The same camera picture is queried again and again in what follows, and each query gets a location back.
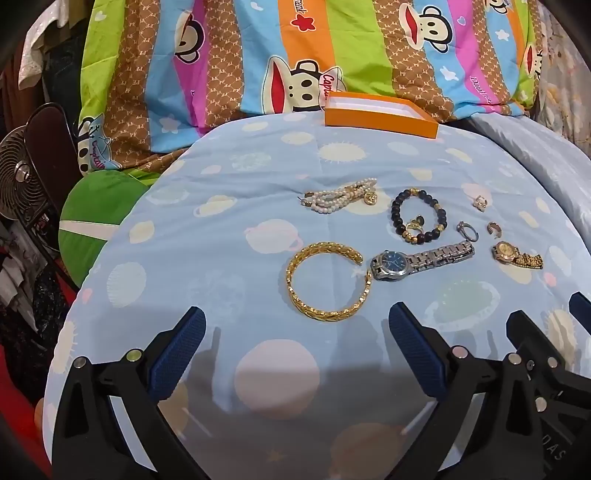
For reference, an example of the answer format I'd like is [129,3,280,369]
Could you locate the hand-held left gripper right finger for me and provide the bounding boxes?
[389,302,542,480]

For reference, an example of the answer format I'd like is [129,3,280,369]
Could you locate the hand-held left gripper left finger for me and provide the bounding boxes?
[52,306,207,480]

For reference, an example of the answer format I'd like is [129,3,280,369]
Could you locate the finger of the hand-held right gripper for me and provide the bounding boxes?
[569,293,591,334]
[506,311,588,402]

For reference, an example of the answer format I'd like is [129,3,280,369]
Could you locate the gold wristwatch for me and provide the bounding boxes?
[491,240,544,270]

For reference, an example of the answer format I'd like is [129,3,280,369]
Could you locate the silver wristwatch blue dial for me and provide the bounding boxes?
[370,241,476,281]

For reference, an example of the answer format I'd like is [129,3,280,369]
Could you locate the gold bangle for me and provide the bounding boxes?
[285,241,374,323]

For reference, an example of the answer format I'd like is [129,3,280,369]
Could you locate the black bead bracelet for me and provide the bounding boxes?
[391,187,448,245]

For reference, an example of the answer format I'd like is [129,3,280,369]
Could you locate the white pearl bracelet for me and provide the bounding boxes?
[298,178,380,215]

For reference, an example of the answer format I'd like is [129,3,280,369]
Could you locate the orange jewelry box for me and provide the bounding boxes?
[324,91,439,139]

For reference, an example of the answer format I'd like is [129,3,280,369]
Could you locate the light blue planet print blanket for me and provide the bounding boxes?
[34,113,591,480]

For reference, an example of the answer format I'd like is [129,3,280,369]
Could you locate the dark cloth pile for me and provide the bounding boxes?
[0,226,81,402]

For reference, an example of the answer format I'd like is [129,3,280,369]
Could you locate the green cushion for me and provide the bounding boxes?
[58,170,160,278]

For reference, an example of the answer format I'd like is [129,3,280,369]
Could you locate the plain light blue quilt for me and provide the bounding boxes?
[471,113,591,222]

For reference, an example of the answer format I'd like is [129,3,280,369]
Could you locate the floral cloth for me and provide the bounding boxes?
[526,4,591,158]

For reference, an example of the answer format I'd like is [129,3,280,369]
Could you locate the black electric fan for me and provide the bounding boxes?
[0,127,51,222]

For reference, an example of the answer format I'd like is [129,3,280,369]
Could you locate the dark brown chair back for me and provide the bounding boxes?
[24,102,81,241]

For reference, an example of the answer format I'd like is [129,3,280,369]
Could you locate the striped monkey print blanket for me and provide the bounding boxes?
[76,0,552,178]

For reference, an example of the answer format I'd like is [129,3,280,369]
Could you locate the hanging clothes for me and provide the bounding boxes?
[0,0,95,139]

